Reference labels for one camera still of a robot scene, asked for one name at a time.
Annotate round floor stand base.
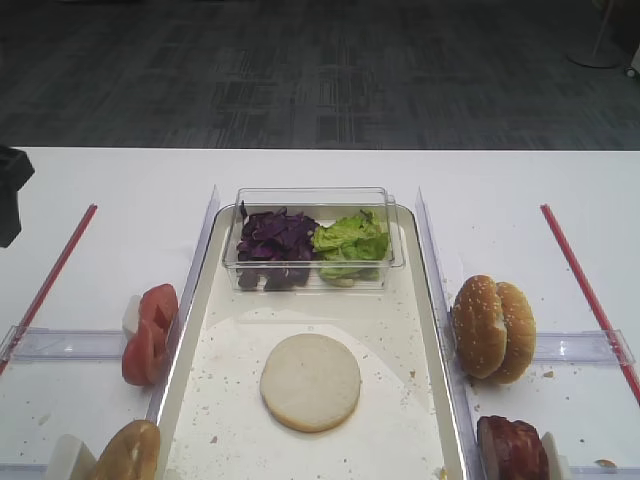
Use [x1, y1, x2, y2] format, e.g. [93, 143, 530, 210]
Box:
[567, 0, 623, 69]

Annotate clear plastic salad box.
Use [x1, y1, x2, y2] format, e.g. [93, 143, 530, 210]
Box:
[221, 187, 405, 292]

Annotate red straw rail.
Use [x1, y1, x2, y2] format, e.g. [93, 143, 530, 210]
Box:
[540, 204, 639, 402]
[0, 204, 98, 373]

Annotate white lower left pusher block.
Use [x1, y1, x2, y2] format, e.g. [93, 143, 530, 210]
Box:
[44, 434, 97, 480]

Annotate clear upper left track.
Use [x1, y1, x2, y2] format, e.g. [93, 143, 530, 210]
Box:
[1, 326, 127, 362]

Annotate clear upper right track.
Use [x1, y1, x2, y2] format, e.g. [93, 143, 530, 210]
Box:
[533, 330, 635, 366]

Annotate purple lettuce leaves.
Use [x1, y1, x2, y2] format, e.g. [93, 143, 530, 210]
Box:
[236, 202, 319, 291]

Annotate red left straw rail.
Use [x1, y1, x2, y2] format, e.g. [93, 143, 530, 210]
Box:
[0, 204, 98, 373]

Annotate sesame bun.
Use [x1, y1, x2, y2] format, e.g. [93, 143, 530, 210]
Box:
[452, 275, 507, 379]
[491, 282, 536, 384]

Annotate clear track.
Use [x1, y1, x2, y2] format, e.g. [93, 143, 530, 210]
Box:
[1, 326, 127, 362]
[569, 465, 640, 480]
[533, 330, 635, 366]

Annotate back tomato slice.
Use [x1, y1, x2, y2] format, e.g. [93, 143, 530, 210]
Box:
[138, 283, 179, 335]

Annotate white metal tray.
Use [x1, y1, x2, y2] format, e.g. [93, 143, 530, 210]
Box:
[157, 207, 465, 479]

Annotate right sesame top bun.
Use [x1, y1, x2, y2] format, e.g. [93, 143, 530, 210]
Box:
[491, 282, 536, 384]

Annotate white upper left pusher block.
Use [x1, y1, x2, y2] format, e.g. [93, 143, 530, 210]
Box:
[122, 295, 141, 340]

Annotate white pusher block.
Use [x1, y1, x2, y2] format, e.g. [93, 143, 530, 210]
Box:
[541, 432, 572, 480]
[122, 295, 141, 340]
[44, 434, 97, 480]

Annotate left sesame top bun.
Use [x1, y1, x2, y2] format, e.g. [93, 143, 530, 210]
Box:
[452, 275, 507, 379]

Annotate clear right divider rail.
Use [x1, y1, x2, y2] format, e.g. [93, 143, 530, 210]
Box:
[415, 189, 486, 479]

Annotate red right straw rail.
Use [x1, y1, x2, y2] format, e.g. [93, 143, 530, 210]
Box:
[540, 204, 639, 402]

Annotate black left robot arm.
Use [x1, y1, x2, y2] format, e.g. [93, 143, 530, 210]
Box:
[0, 145, 35, 248]

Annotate front tomato slice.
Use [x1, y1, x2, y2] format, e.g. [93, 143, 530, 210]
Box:
[122, 320, 168, 386]

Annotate brown meat patty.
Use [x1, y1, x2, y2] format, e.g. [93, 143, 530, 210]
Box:
[477, 415, 550, 480]

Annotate clear lower right track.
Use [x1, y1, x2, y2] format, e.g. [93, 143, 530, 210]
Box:
[569, 465, 640, 480]

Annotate tomato slice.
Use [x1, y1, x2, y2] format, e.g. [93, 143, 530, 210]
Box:
[138, 283, 179, 335]
[122, 320, 168, 386]

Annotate green lettuce leaves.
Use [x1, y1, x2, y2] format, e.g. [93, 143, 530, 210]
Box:
[312, 209, 390, 287]

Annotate white right pusher block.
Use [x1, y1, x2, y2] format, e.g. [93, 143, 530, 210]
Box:
[541, 432, 572, 480]

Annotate bun half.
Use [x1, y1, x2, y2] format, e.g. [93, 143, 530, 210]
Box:
[259, 334, 361, 433]
[86, 420, 161, 480]

